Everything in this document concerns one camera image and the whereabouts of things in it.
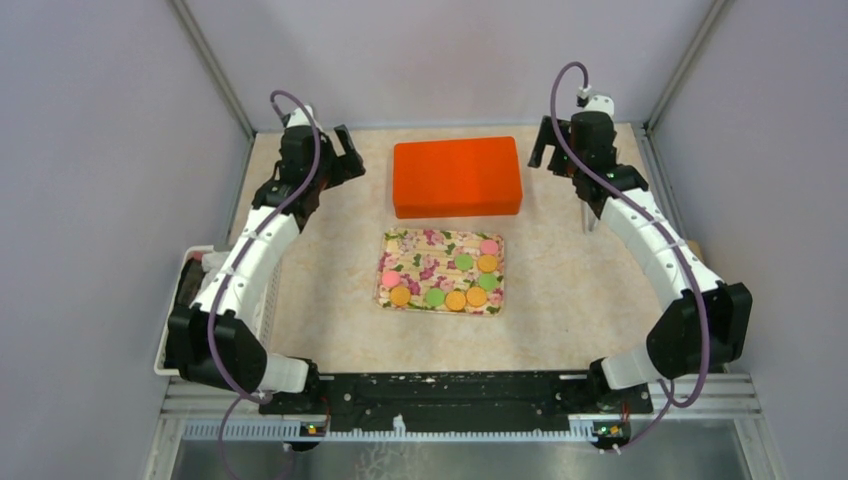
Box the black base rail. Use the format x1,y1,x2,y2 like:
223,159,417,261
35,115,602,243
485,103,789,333
259,370,654,433

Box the pink cookie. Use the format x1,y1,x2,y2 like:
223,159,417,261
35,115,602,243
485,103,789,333
479,238,500,256
381,270,401,289

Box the purple cable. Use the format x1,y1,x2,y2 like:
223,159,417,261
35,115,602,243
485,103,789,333
549,61,713,454
206,89,323,480

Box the pink cookie left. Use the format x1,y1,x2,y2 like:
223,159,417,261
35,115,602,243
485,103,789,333
381,270,401,289

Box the orange cookie bottom middle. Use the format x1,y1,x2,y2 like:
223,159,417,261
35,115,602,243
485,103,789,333
444,290,467,312

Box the green cookie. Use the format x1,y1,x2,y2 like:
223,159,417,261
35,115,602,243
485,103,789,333
454,253,474,272
424,288,446,308
477,273,500,292

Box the pink cookie top right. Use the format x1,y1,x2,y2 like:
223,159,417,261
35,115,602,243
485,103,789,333
479,238,500,256

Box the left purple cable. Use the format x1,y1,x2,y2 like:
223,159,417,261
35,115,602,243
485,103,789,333
206,89,323,480

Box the green cookie middle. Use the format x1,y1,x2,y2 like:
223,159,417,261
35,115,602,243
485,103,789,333
454,253,474,272

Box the white plastic basket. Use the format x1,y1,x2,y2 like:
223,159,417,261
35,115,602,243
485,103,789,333
153,245,281,377

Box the green cookie bottom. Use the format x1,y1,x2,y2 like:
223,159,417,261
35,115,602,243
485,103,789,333
424,288,446,308

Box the metal serving tongs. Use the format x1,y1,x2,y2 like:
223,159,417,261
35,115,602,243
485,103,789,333
581,148,623,234

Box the green cookie right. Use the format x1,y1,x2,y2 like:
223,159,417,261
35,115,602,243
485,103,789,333
477,273,500,292

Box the orange cookie bottom right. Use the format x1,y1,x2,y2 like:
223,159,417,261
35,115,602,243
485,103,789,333
465,286,488,308

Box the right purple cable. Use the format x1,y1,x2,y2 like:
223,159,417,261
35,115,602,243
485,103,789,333
549,61,713,454

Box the orange box lid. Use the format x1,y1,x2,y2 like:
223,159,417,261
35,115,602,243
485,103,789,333
392,136,523,219

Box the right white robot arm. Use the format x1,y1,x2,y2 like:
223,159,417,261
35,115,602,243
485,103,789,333
528,97,753,412

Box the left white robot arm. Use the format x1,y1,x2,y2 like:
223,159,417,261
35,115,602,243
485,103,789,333
166,105,365,414

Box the orange cookie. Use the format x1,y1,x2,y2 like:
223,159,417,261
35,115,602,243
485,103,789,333
477,254,499,273
389,285,412,307
465,286,488,308
444,290,467,312

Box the orange cookie bottom left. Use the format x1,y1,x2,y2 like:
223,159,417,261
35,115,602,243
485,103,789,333
389,285,412,307

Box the white cloth in basket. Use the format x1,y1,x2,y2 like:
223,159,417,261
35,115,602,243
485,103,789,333
193,251,230,293

